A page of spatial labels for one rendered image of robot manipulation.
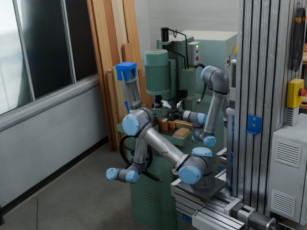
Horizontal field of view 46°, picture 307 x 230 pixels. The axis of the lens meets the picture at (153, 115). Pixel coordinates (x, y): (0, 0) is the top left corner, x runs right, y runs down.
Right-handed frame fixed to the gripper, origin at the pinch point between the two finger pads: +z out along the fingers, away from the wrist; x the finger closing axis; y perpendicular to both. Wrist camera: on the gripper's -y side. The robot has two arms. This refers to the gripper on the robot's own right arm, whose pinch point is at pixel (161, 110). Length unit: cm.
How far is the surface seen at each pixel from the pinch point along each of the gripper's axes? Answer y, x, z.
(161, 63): -9.6, -31.4, 5.5
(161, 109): -15.2, 5.6, 8.8
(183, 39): -37, -45, 2
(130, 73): -84, 0, 88
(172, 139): -0.6, 20.9, -8.7
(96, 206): -5, 109, 76
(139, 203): -4, 88, 25
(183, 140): -0.6, 20.0, -17.6
